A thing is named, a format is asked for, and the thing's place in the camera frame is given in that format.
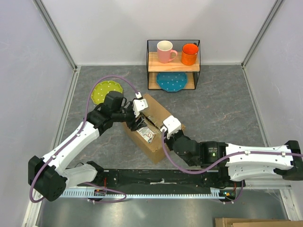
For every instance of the black wire wooden shelf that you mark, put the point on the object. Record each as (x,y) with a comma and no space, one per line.
(153,66)

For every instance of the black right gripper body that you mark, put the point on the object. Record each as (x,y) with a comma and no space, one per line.
(169,141)

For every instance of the green dotted plate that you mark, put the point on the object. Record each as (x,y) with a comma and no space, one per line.
(101,89)

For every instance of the cardboard sheet corner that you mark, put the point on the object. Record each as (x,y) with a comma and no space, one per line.
(243,222)

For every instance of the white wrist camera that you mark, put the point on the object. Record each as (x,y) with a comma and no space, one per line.
(139,105)
(171,125)

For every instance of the orange mug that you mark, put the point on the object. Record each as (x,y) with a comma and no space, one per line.
(189,54)

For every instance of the blue dotted plate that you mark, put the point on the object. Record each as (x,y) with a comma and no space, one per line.
(171,81)

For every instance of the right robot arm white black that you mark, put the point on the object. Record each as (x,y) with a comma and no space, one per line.
(236,163)

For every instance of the brown cardboard express box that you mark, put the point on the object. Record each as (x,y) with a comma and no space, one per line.
(148,139)

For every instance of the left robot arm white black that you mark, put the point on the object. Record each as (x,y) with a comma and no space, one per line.
(50,176)

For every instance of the pink mug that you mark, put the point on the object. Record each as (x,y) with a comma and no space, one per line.
(165,51)

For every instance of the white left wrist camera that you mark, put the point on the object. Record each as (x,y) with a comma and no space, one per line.
(139,105)

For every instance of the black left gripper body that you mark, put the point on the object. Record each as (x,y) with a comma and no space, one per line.
(130,118)

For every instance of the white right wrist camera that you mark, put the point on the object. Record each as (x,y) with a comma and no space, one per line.
(171,125)

